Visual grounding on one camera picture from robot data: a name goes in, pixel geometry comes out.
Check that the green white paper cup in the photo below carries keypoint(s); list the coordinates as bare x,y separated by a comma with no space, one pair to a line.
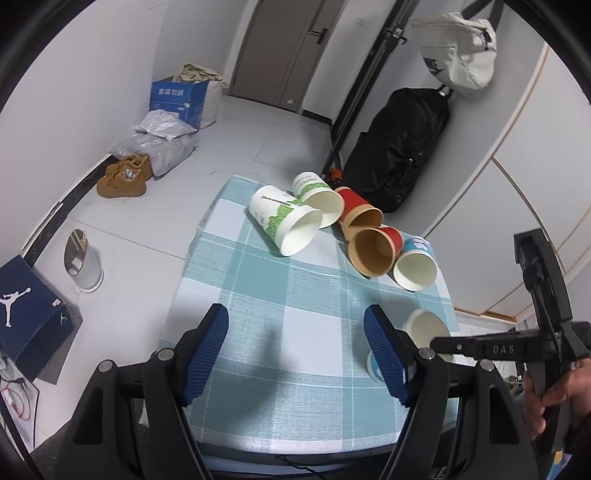
312,190
289,223

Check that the green white paper cup right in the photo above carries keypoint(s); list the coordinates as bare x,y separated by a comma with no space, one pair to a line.
312,190

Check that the tan suede shoes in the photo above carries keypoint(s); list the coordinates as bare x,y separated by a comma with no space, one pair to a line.
127,178

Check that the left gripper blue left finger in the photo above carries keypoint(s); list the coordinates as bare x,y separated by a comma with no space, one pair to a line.
199,350

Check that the white sack with beige cloth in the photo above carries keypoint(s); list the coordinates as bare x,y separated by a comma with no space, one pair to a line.
216,87

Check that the silver trash bin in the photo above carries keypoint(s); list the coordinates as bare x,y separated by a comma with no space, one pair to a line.
82,262

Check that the red paper cup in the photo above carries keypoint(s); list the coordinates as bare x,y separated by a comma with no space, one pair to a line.
373,251
358,213

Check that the blue cartoon paper cup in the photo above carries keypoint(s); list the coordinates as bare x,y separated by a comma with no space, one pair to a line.
422,326
416,268

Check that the red paper cup front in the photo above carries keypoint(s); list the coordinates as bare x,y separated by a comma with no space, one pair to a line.
373,251

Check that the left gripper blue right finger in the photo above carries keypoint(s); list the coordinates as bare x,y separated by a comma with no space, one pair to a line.
393,358

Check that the grey plastic mailer bags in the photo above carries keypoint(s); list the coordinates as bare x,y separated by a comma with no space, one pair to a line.
163,137

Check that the blue cardboard box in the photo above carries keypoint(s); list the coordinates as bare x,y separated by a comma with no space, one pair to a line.
185,99

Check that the green white paper cup left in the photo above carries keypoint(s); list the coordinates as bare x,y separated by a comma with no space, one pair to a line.
289,223

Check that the right hand of person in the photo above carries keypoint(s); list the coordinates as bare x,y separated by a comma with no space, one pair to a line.
573,387

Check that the red paper cup rear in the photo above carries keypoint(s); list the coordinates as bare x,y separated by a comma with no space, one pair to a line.
358,213

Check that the black jacket hanging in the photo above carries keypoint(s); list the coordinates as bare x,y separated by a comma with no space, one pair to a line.
391,155

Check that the teal plaid tablecloth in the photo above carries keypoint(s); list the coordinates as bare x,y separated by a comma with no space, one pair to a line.
291,376

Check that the beige backpack hanging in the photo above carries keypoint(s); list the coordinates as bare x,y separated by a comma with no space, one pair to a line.
459,52

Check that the navy Jordan shoe box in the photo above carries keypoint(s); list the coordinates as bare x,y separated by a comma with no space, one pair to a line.
34,319

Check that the grey brown door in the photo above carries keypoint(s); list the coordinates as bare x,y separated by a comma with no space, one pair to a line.
281,50

